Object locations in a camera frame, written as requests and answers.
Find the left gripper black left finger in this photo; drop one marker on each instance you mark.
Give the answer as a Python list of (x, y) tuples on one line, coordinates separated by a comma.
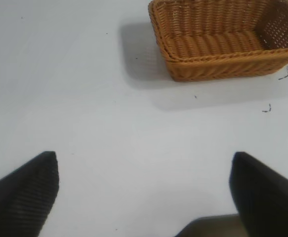
[(20, 197)]

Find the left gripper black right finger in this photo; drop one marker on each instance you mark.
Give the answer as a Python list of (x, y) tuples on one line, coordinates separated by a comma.
[(267, 197)]

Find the brown woven wicker basket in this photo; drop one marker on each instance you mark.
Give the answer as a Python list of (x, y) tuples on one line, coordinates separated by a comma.
[(220, 42)]

